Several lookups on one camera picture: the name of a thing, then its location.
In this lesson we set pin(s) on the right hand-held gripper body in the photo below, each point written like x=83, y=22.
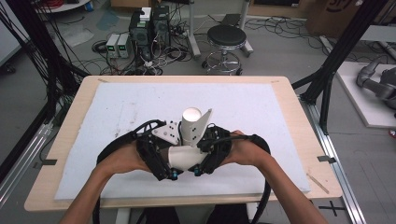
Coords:
x=218, y=140

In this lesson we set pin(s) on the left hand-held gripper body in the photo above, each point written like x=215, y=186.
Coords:
x=166, y=133

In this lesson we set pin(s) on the person's right hand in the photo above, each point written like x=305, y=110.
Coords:
x=246, y=152

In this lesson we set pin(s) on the person's left hand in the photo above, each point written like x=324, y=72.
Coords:
x=127, y=160

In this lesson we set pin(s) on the white foam mat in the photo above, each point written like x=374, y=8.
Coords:
x=233, y=99

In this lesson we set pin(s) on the person's left leg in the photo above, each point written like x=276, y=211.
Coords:
x=163, y=216

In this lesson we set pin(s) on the person's leg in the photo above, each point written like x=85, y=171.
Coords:
x=163, y=216
x=232, y=214

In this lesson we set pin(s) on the person's right leg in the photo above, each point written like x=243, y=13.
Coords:
x=232, y=214

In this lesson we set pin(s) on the wooden table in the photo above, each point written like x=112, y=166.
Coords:
x=297, y=124

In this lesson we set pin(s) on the grey power supply unit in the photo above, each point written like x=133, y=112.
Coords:
x=112, y=45
x=124, y=45

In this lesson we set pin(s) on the black computer tower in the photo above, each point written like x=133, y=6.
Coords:
x=161, y=28
x=139, y=34

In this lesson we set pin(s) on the grey metal stand leg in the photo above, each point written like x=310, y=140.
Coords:
x=193, y=34
x=246, y=31

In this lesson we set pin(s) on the black round stool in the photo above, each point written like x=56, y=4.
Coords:
x=226, y=35

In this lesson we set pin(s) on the thin wooden stick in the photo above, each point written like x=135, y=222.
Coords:
x=317, y=183

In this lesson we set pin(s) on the black tape piece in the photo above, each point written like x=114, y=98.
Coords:
x=327, y=159
x=46, y=162

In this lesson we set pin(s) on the white small box device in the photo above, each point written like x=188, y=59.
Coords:
x=145, y=14

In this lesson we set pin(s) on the teal floor sheet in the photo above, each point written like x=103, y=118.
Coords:
x=107, y=20

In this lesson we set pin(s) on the blue tape roll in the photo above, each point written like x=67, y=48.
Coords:
x=89, y=6

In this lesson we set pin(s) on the white round table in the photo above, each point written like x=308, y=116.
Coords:
x=65, y=5

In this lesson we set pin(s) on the white floor platform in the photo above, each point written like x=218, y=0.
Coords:
x=364, y=105

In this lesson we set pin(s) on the cardboard box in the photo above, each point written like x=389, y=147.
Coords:
x=336, y=15

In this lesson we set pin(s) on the red object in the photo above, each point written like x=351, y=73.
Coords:
x=393, y=133

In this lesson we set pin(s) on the aluminium rail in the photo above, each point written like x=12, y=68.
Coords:
x=21, y=165
x=339, y=174

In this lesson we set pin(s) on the black metal frame post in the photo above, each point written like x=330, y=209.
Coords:
x=339, y=49

